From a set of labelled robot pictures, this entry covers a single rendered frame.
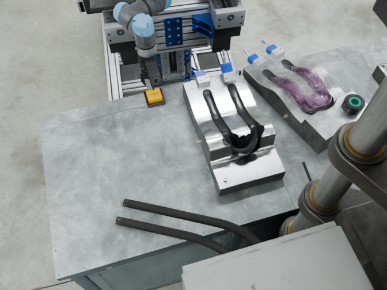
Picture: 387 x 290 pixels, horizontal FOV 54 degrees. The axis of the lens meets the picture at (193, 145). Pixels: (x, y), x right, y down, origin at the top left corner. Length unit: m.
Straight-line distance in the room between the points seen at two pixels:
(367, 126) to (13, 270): 2.06
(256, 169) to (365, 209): 0.57
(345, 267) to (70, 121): 1.29
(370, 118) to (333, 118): 0.92
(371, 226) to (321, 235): 0.27
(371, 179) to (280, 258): 0.21
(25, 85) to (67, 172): 1.56
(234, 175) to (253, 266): 0.78
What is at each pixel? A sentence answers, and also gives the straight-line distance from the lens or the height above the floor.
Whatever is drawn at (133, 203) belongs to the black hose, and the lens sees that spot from 1.42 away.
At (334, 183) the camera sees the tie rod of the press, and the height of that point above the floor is 1.41.
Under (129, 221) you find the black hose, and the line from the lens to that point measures 1.40.
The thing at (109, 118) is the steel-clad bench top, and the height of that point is 0.80.
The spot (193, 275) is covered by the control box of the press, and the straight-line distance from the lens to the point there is 0.68.
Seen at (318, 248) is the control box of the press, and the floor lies 1.47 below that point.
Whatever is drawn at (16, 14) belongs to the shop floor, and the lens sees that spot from 3.64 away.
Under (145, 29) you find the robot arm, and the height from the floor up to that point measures 1.21.
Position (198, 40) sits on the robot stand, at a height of 0.73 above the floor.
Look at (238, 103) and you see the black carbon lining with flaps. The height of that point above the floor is 0.88.
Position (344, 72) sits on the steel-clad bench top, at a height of 0.80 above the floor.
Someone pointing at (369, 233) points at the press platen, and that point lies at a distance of 0.97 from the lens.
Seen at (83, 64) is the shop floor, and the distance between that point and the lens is 3.05.
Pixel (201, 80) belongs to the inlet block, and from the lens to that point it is 1.61.
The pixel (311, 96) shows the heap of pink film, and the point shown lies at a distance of 1.65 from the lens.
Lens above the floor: 2.13
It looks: 59 degrees down
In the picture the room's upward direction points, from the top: straight up
